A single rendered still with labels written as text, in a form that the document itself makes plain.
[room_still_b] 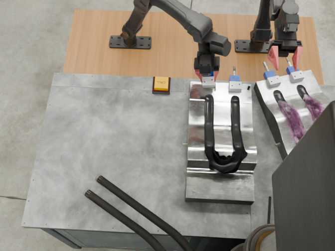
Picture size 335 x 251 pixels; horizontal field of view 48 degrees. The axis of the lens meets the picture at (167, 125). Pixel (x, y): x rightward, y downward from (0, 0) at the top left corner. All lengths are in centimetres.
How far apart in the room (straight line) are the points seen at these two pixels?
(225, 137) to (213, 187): 20
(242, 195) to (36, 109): 167
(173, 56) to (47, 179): 79
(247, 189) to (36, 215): 82
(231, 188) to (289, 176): 106
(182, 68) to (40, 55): 143
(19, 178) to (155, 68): 121
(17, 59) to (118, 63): 131
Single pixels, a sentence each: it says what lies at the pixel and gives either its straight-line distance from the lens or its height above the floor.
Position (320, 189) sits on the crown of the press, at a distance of 35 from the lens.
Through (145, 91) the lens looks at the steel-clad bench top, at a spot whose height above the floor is 80.
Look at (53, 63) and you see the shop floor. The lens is 288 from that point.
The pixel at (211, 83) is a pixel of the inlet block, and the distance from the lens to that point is 158.
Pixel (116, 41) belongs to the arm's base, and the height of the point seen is 81.
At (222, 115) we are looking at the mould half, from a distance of 157.
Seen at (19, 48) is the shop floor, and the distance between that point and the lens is 305.
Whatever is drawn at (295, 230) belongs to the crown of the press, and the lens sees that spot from 41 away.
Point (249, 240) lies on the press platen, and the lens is 76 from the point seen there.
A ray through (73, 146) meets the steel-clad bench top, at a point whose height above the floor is 80.
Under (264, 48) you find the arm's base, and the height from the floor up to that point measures 81.
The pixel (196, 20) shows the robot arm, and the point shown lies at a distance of 142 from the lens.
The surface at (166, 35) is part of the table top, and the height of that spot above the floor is 80.
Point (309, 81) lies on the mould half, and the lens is 179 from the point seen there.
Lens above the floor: 227
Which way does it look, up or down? 65 degrees down
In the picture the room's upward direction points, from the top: straight up
